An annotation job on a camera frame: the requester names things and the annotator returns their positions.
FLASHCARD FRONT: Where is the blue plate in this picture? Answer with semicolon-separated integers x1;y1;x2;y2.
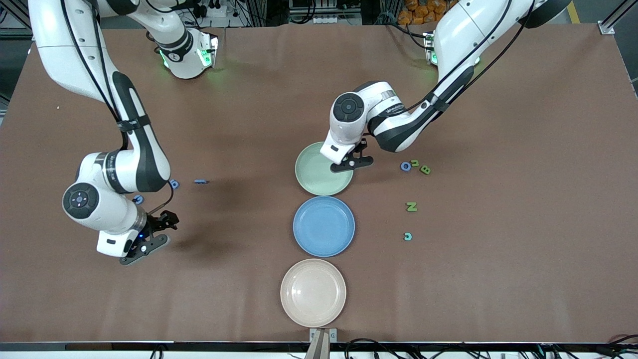
293;196;356;258

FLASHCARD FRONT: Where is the white power strip with plugs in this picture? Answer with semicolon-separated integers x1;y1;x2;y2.
192;0;227;18

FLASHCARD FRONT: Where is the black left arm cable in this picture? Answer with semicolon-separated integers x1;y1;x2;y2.
394;0;536;118

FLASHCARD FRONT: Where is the brown table cover sheet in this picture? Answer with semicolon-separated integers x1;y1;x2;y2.
0;24;638;345

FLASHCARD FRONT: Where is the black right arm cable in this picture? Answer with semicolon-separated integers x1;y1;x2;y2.
60;0;175;215

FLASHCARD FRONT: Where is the pile of orange objects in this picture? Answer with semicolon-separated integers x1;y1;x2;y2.
397;0;444;25

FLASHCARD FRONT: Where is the pale green plate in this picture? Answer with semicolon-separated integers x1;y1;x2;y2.
295;142;354;196

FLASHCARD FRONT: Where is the aluminium frame extrusion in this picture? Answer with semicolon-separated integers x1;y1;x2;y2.
0;0;48;41
600;0;638;36

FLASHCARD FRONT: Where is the beige plate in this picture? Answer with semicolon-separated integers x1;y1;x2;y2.
280;258;347;328

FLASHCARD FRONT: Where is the black equipment behind table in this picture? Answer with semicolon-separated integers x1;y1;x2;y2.
288;0;363;25

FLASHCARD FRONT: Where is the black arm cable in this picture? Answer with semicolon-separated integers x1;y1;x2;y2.
394;0;536;118
60;0;175;215

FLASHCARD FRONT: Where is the tan camera post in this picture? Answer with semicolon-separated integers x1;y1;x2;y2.
304;331;330;359

